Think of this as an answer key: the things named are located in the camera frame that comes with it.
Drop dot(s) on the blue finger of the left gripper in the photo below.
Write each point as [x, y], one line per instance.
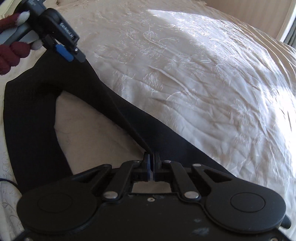
[79, 55]
[64, 52]

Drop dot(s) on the cream embroidered bedspread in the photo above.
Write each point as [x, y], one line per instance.
[224, 86]

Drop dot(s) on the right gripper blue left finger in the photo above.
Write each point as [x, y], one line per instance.
[148, 166]

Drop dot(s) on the left hand maroon glove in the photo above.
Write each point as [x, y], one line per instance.
[11, 54]

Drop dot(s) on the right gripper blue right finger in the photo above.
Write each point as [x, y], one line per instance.
[157, 164]

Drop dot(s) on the black pants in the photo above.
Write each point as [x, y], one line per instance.
[61, 119]

